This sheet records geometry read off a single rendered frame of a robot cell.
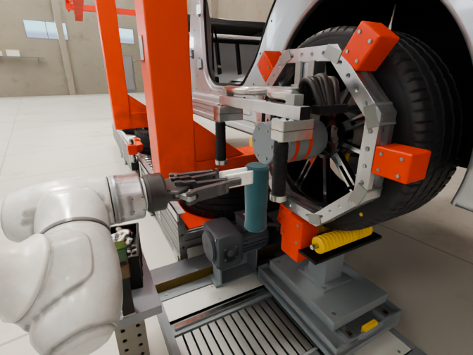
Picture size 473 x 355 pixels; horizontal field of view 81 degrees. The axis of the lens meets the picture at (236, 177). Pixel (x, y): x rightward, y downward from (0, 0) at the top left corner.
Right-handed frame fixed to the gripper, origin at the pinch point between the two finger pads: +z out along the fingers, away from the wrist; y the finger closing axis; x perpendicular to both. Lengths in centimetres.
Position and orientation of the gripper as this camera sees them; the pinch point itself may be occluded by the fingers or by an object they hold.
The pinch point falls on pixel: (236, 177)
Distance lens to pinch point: 62.0
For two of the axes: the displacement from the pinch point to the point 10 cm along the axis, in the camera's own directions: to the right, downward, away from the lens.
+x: 0.0, -9.4, -3.5
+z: 8.8, -1.6, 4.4
